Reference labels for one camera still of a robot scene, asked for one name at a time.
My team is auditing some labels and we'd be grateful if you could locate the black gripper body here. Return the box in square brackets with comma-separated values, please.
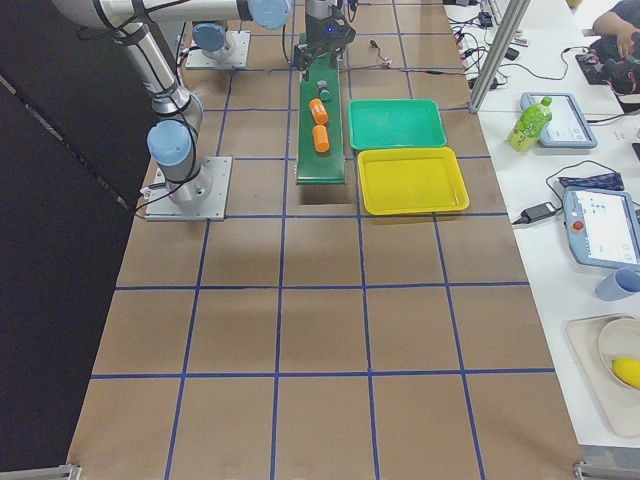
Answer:
[292, 0, 356, 68]

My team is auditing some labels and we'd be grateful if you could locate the orange cylinder with label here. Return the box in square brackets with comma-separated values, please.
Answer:
[308, 98, 329, 125]

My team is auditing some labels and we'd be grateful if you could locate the orange cylinder plain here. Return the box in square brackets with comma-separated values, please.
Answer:
[312, 124, 330, 153]

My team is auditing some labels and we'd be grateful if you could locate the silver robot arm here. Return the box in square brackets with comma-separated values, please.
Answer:
[192, 1, 356, 80]
[53, 1, 291, 210]

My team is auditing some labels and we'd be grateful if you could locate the green conveyor belt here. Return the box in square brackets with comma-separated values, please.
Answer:
[296, 53, 345, 185]

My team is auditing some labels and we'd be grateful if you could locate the green plastic tray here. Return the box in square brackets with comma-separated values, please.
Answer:
[348, 99, 447, 151]

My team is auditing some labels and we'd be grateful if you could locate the yellow plastic tray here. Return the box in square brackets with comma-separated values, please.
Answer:
[357, 147, 470, 216]

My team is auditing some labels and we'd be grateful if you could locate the green tea bottle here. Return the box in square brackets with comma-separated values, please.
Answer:
[507, 96, 552, 152]

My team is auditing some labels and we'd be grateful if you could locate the far teach pendant tablet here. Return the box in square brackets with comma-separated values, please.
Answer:
[520, 92, 598, 149]

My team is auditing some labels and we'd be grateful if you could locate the teach pendant tablet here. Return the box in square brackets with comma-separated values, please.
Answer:
[520, 92, 598, 149]
[563, 186, 639, 272]

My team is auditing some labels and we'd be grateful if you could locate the black power adapter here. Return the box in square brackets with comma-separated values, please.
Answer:
[518, 202, 560, 224]

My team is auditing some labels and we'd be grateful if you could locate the person at desk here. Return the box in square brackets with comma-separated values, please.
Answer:
[591, 0, 639, 95]

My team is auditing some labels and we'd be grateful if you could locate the near teach pendant tablet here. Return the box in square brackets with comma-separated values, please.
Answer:
[563, 186, 639, 272]

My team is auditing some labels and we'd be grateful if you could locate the blue plastic cup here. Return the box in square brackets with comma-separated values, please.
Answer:
[595, 268, 640, 301]

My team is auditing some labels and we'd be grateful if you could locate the cream bowl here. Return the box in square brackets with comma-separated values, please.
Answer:
[598, 317, 639, 390]

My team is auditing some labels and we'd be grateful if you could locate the yellow lemon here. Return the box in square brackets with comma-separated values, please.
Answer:
[611, 357, 640, 389]

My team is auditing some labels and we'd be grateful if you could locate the beige serving tray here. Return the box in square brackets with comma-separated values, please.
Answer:
[566, 314, 639, 438]

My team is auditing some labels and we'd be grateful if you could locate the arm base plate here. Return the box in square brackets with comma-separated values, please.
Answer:
[144, 157, 233, 221]
[186, 31, 251, 70]

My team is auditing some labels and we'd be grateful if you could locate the aluminium frame post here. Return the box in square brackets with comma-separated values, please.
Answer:
[469, 0, 530, 113]

